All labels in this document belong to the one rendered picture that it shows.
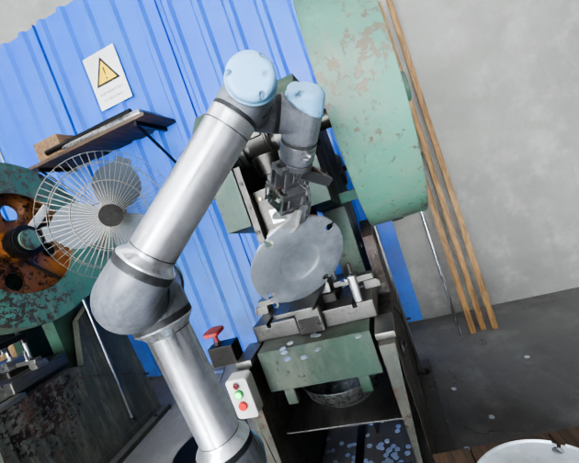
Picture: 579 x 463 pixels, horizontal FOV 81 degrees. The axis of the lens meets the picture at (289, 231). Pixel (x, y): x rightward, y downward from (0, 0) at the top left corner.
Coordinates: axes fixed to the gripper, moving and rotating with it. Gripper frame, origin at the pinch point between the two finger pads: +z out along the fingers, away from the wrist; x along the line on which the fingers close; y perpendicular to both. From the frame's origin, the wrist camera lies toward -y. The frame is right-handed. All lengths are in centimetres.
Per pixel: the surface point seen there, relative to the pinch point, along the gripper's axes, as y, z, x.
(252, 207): -6.8, 18.3, -30.1
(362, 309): -22.9, 34.8, 15.7
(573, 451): -27, 20, 72
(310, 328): -7.7, 43.7, 8.7
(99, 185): 32, 38, -94
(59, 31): 9, 28, -294
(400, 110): -23.7, -28.3, 3.5
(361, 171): -18.4, -12.6, 2.1
